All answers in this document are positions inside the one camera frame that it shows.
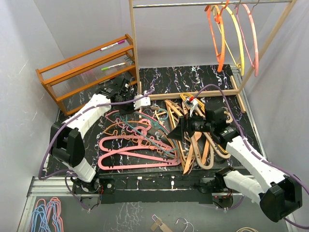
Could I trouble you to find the cream thin plastic hanger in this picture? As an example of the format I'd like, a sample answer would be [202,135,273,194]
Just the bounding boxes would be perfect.
[150,106,168,121]

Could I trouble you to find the orange wooden shelf rack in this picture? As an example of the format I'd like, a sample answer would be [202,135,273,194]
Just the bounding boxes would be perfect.
[36,34,141,116]

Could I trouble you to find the beige flat hanger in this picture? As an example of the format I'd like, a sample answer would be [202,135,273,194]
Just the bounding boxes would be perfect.
[191,132,231,170]

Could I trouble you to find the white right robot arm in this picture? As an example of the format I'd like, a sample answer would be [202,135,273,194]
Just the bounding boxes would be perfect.
[167,108,303,222]

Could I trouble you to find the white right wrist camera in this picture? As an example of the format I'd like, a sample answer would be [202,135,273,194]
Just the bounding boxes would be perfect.
[184,97,198,117]

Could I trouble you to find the wooden clip hanger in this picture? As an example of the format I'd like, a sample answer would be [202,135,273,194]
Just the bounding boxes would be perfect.
[150,215,172,232]

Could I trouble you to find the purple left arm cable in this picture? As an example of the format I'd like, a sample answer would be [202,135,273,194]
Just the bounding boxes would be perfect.
[38,88,155,211]

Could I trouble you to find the green capped marker pen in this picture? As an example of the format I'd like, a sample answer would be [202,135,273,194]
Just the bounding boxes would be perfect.
[101,62,126,71]

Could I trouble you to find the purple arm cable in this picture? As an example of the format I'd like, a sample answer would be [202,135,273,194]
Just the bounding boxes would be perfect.
[38,88,155,211]
[190,84,309,230]

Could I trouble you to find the yellow metal hanger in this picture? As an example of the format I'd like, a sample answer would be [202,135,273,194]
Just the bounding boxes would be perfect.
[212,0,246,76]

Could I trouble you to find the blue and pink wire hangers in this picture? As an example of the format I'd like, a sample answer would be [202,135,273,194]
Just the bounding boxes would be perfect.
[27,197,64,232]

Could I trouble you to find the teal wire hanger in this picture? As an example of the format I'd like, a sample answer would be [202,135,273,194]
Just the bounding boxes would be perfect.
[112,111,178,159]

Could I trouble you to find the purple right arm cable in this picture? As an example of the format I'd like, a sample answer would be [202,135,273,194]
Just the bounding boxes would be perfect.
[190,84,309,230]

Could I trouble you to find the light wooden clothes rack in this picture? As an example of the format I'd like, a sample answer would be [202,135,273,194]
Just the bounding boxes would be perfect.
[128,0,299,114]

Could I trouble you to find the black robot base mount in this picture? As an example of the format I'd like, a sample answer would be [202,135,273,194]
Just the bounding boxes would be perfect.
[73,169,242,207]

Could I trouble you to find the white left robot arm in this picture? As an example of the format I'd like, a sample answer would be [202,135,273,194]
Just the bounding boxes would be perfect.
[50,76,134,193]

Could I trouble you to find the purple capped marker pen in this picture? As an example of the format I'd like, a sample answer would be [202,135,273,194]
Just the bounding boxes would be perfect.
[100,40,125,51]

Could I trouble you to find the orange plastic hanger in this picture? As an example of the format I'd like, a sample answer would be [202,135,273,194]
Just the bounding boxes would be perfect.
[204,0,229,72]

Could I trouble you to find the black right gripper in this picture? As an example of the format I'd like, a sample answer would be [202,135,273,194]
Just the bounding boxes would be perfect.
[167,109,214,141]

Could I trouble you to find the thick pink plastic hanger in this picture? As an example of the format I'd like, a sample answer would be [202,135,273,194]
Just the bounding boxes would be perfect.
[98,136,181,171]

